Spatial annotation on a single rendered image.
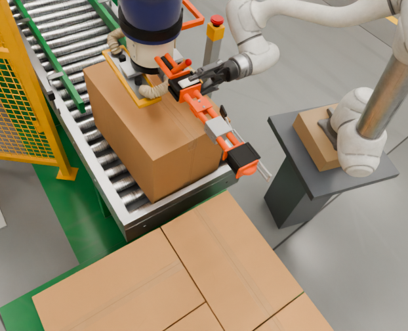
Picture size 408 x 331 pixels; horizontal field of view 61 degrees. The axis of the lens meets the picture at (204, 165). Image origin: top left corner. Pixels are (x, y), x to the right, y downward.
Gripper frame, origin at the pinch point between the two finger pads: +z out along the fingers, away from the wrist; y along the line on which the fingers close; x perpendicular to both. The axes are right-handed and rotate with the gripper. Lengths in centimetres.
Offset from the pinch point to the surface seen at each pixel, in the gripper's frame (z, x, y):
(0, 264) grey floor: 97, 32, 121
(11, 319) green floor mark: 101, 0, 121
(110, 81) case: 12, 41, 27
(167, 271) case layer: 28, -36, 67
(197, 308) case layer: 25, -55, 71
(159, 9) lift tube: 1.6, 16.4, -20.7
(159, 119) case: 4.3, 11.5, 26.7
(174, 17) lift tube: -3.6, 15.9, -16.7
